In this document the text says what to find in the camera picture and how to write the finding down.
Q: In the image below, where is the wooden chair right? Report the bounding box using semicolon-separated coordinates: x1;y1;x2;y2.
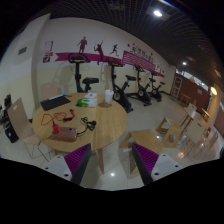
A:
181;106;207;156

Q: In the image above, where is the wooden chair left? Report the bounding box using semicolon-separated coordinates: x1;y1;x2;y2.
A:
7;98;48;161

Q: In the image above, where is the green tissue pack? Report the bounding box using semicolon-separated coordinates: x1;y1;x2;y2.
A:
76;98;97;108

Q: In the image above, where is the wall poster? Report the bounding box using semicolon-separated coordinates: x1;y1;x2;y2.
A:
43;41;53;63

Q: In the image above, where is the wooden stool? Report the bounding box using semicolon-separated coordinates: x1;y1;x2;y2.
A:
156;118;182;148

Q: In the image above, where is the pink power bank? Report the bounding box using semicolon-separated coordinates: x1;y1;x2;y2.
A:
50;127;77;142

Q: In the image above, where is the black exercise bike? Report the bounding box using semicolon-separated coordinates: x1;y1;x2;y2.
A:
106;58;137;114
149;71;164;102
127;65;151;106
68;53;99;93

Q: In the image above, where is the blue pen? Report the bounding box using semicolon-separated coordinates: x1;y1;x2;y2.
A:
63;93;73;97

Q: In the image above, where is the white small box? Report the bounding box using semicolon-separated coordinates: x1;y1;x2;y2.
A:
84;93;97;99

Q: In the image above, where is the ceiling light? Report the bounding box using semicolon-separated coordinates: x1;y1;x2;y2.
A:
153;10;163;17

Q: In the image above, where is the wooden chair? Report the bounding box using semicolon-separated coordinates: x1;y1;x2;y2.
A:
181;106;207;156
7;98;48;161

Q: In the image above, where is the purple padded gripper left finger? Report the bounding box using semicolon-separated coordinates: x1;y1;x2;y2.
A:
41;143;93;186

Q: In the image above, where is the black exercise bike left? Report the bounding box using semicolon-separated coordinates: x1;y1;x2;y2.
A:
68;53;99;93

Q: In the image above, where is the magenta wall decal banner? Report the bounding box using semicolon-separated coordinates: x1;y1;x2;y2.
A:
56;51;165;78

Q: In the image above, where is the orange charging cable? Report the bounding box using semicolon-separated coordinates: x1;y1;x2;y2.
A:
40;108;75;134

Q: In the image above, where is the low wooden table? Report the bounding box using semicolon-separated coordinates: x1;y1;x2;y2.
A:
118;128;164;176

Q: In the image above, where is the black charging cable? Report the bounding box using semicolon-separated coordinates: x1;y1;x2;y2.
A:
76;116;98;137

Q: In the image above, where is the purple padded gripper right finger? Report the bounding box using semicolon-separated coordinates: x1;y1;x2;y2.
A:
131;142;184;186

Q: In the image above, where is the round wooden table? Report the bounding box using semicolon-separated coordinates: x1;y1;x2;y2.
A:
33;93;128;173

